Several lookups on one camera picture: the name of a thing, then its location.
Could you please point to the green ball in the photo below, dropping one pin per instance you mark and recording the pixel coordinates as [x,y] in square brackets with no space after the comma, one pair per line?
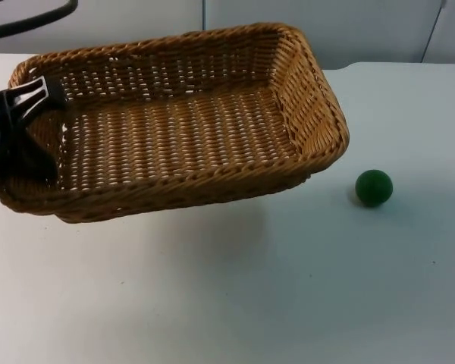
[374,188]

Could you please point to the pale brown wicker basket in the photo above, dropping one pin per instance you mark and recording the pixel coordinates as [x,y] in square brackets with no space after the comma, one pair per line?
[197,132]

